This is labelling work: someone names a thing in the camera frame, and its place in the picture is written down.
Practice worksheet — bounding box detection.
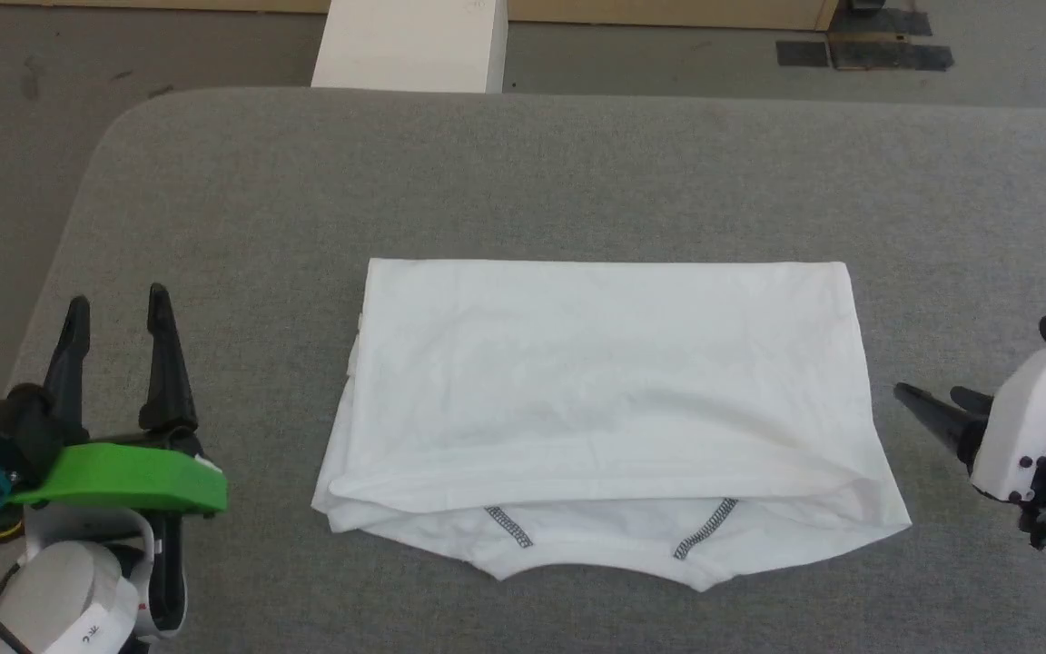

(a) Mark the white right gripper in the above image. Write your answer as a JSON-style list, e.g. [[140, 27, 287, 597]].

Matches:
[[893, 334, 1046, 505]]

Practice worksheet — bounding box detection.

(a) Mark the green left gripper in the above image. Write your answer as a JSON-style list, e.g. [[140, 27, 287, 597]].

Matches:
[[5, 283, 230, 519]]

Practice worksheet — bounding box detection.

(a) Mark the white garment with grey stitching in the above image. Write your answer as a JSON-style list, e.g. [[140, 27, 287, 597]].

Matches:
[[311, 259, 913, 592]]

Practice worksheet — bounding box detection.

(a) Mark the black floor mat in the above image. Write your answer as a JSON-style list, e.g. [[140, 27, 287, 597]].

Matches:
[[829, 9, 933, 38], [829, 36, 955, 73]]

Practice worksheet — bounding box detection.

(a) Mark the white rectangular box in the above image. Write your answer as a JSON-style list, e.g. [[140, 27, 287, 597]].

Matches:
[[311, 0, 510, 94]]

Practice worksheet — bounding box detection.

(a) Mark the grey fabric sofa surface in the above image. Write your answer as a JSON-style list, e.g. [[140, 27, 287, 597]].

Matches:
[[0, 86, 1046, 654]]

